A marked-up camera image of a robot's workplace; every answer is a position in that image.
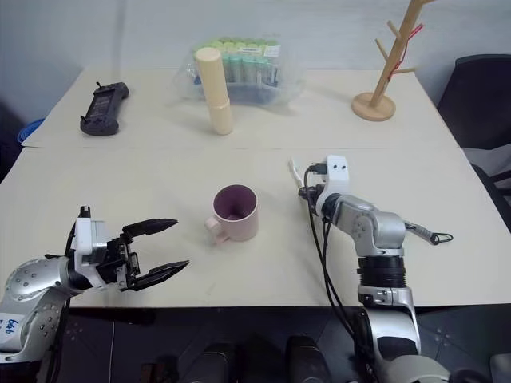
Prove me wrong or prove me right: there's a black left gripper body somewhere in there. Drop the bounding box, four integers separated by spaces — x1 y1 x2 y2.
97 234 144 293

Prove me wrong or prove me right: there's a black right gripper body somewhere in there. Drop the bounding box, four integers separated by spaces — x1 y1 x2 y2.
298 183 327 209

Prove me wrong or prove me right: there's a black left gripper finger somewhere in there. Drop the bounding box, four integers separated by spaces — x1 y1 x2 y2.
126 259 191 293
121 218 179 241

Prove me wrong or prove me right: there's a pink mug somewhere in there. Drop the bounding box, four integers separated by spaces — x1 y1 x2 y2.
204 184 261 246

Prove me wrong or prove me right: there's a wooden mug tree stand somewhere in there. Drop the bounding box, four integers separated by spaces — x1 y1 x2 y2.
351 0 437 121

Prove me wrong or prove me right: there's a dark rounded shape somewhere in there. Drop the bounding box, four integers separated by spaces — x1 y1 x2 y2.
284 334 321 383
202 341 241 383

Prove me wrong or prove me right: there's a clear plastic bag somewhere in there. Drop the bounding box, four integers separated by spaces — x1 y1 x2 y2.
172 34 307 108

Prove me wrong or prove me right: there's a black handheld controller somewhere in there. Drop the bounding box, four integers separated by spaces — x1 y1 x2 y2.
79 81 131 138

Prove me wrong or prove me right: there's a white sticker blue handwriting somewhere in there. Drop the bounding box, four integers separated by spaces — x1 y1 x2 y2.
0 314 26 341

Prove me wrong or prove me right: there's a beige cylinder tube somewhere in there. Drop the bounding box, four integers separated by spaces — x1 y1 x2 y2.
193 46 234 137

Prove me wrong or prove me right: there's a pack of green-capped tubes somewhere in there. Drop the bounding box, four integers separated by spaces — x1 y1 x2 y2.
192 35 281 87

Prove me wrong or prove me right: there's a blue basket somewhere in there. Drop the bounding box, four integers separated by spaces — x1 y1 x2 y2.
15 118 46 145

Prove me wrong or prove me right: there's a black chair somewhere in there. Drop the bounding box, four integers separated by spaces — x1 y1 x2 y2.
436 54 511 237

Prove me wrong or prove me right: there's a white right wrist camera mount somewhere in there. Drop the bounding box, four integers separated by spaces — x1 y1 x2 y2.
314 155 349 219

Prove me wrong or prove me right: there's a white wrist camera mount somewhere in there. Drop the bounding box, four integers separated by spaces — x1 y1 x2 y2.
73 217 109 289
314 155 349 219

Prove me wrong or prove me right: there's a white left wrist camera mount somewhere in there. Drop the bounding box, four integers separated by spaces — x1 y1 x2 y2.
73 217 109 289

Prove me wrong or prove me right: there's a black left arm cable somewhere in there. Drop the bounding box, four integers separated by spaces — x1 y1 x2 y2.
44 206 92 264

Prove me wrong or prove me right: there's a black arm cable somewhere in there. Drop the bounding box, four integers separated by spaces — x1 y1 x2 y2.
44 206 92 264
303 161 374 383

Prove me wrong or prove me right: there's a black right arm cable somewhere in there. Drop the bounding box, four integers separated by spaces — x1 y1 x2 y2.
303 161 374 383

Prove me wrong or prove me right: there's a grey ribbed cord black loop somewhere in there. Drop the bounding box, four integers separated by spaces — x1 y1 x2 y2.
402 220 454 244

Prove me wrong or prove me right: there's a red string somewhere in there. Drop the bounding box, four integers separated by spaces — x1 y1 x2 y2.
392 23 424 77

